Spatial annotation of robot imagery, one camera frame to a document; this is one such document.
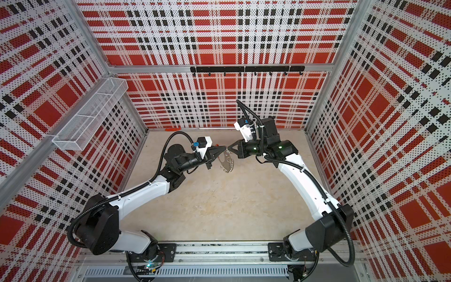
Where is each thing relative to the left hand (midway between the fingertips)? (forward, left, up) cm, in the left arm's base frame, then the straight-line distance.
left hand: (225, 149), depth 72 cm
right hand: (-1, -2, +1) cm, 2 cm away
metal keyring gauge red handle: (-2, 0, -5) cm, 5 cm away
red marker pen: (+46, +42, -33) cm, 71 cm away
